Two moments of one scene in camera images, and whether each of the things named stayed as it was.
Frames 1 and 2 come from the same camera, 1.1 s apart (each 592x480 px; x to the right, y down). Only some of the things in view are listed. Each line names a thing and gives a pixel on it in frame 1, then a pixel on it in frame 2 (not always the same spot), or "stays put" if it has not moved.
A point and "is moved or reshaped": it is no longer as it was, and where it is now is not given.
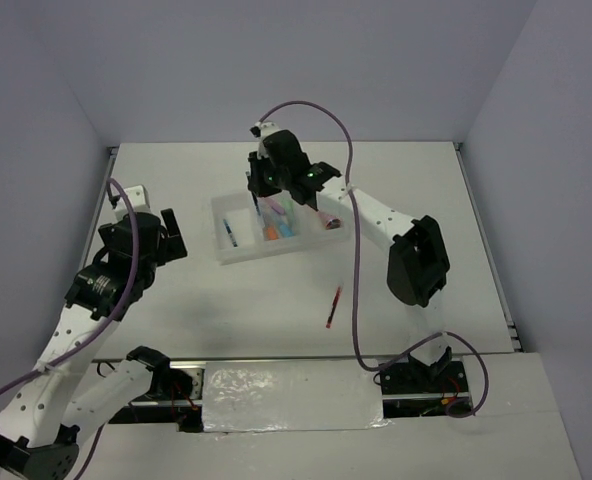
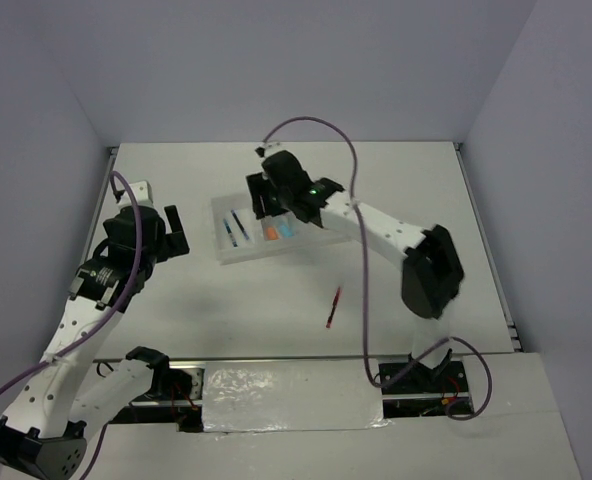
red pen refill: x=338 y=293 stays put
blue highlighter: x=285 y=230 stays put
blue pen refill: x=231 y=235 stays put
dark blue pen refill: x=255 y=198 is moved or reshaped
